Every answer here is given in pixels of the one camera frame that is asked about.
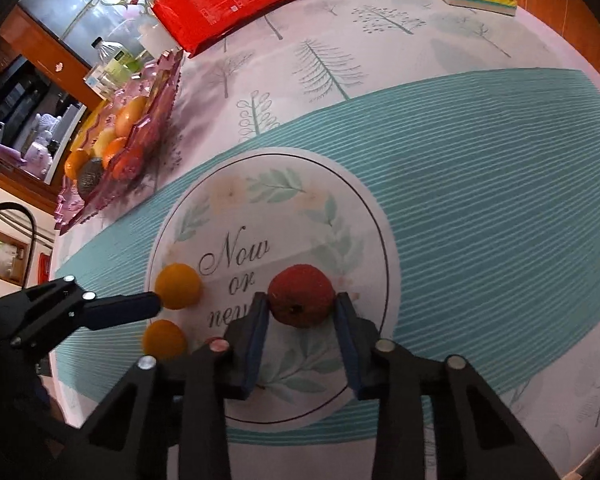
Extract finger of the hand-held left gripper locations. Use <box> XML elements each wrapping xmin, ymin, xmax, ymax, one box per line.
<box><xmin>0</xmin><ymin>275</ymin><xmax>163</xmax><ymax>352</ymax></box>

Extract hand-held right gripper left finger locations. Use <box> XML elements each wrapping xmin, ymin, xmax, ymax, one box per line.
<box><xmin>72</xmin><ymin>291</ymin><xmax>272</xmax><ymax>480</ymax></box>

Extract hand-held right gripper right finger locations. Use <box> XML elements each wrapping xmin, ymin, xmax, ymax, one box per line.
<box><xmin>334</xmin><ymin>291</ymin><xmax>563</xmax><ymax>480</ymax></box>

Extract small yellow-orange citrus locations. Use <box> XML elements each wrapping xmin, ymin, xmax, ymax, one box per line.
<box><xmin>155</xmin><ymin>263</ymin><xmax>203</xmax><ymax>310</ymax></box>
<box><xmin>142</xmin><ymin>319</ymin><xmax>188</xmax><ymax>361</ymax></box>

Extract red lychee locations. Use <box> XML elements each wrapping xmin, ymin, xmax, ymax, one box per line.
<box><xmin>267</xmin><ymin>263</ymin><xmax>337</xmax><ymax>330</ymax></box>

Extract dark avocado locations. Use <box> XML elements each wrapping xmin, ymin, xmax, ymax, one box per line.
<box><xmin>76</xmin><ymin>157</ymin><xmax>106</xmax><ymax>200</ymax></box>

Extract large orange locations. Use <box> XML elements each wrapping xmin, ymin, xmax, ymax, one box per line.
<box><xmin>64</xmin><ymin>149</ymin><xmax>91</xmax><ymax>181</ymax></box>

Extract small deep orange mandarin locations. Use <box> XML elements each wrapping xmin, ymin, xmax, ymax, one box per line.
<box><xmin>102</xmin><ymin>137</ymin><xmax>128</xmax><ymax>167</ymax></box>

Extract pink plastic fruit tray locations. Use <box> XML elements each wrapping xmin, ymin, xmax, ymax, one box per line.
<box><xmin>54</xmin><ymin>49</ymin><xmax>186</xmax><ymax>235</ymax></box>

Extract yellow pear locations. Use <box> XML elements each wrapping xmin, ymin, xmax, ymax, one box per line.
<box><xmin>94</xmin><ymin>127</ymin><xmax>117</xmax><ymax>158</ymax></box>

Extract yellow cardboard box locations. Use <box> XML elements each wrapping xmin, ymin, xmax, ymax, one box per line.
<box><xmin>70</xmin><ymin>101</ymin><xmax>112</xmax><ymax>153</ymax></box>

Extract white figurines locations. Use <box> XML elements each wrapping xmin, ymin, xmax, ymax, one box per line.
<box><xmin>27</xmin><ymin>112</ymin><xmax>63</xmax><ymax>161</ymax></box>

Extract printed tablecloth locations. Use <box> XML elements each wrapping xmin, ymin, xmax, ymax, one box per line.
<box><xmin>47</xmin><ymin>0</ymin><xmax>600</xmax><ymax>480</ymax></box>

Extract black appliance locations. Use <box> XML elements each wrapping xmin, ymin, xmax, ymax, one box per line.
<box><xmin>0</xmin><ymin>55</ymin><xmax>46</xmax><ymax>146</ymax></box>

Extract clear water bottle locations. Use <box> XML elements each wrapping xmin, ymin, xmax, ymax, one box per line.
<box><xmin>83</xmin><ymin>36</ymin><xmax>143</xmax><ymax>98</ymax></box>

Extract wooden sideboard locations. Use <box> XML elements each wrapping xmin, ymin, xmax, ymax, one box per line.
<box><xmin>0</xmin><ymin>7</ymin><xmax>98</xmax><ymax>106</ymax></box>

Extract red plastic package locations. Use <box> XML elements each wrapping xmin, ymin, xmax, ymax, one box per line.
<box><xmin>145</xmin><ymin>0</ymin><xmax>326</xmax><ymax>58</ymax></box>

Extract wooden cabinet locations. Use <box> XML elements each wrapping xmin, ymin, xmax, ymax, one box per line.
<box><xmin>495</xmin><ymin>0</ymin><xmax>600</xmax><ymax>131</ymax></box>

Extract black cable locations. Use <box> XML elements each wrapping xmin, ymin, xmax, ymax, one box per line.
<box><xmin>0</xmin><ymin>201</ymin><xmax>38</xmax><ymax>291</ymax></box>

